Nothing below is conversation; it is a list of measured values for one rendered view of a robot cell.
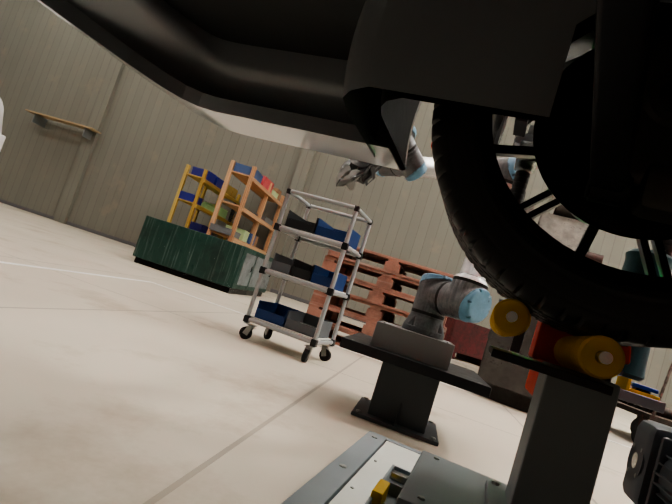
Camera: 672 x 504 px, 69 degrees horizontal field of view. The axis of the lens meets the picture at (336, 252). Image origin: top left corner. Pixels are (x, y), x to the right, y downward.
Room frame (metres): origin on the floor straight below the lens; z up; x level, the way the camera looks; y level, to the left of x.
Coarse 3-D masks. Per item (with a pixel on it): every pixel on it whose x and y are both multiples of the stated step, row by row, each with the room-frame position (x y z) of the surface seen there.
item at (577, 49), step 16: (592, 32) 0.85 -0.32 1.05; (576, 48) 0.89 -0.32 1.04; (592, 48) 0.89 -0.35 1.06; (496, 128) 0.92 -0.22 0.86; (496, 144) 0.91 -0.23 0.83; (496, 160) 0.73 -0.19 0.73; (496, 176) 0.72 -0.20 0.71; (544, 192) 0.88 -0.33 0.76; (512, 208) 0.71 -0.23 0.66; (528, 208) 0.90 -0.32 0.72; (544, 208) 0.88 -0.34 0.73; (528, 224) 0.70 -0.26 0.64; (544, 240) 0.69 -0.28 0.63; (592, 240) 0.85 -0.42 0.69; (640, 240) 0.82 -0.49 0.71; (656, 240) 0.82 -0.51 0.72; (560, 256) 0.69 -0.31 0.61; (576, 256) 0.68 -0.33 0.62; (640, 256) 0.84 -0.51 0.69; (656, 256) 0.82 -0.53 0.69; (592, 272) 0.68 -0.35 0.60; (608, 272) 0.67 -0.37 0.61; (624, 272) 0.66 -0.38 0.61; (656, 288) 0.65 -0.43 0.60
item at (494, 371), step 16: (496, 336) 4.04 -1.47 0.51; (512, 336) 4.00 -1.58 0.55; (528, 336) 3.96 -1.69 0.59; (528, 352) 3.95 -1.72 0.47; (480, 368) 4.06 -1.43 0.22; (496, 368) 4.02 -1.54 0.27; (512, 368) 3.98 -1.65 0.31; (496, 384) 4.01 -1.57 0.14; (512, 384) 3.96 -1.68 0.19; (496, 400) 4.10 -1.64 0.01; (512, 400) 4.06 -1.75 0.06; (528, 400) 4.02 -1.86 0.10
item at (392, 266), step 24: (336, 264) 4.59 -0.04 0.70; (360, 264) 4.51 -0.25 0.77; (384, 264) 5.21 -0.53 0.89; (408, 264) 4.41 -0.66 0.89; (384, 288) 4.46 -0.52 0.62; (312, 312) 4.58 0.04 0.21; (336, 312) 4.53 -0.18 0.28; (360, 312) 5.25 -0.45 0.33; (384, 312) 4.68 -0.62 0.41; (408, 312) 4.37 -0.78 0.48; (336, 336) 5.26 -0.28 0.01
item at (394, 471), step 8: (392, 472) 0.93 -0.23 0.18; (400, 472) 0.94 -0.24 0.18; (408, 472) 1.00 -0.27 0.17; (384, 480) 0.87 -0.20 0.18; (392, 480) 0.93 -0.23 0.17; (400, 480) 0.92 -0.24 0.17; (376, 488) 0.83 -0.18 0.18; (384, 488) 0.84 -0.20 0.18; (392, 488) 0.91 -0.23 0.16; (400, 488) 0.91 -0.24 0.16; (376, 496) 0.81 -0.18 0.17; (384, 496) 0.84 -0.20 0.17; (392, 496) 0.91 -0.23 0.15
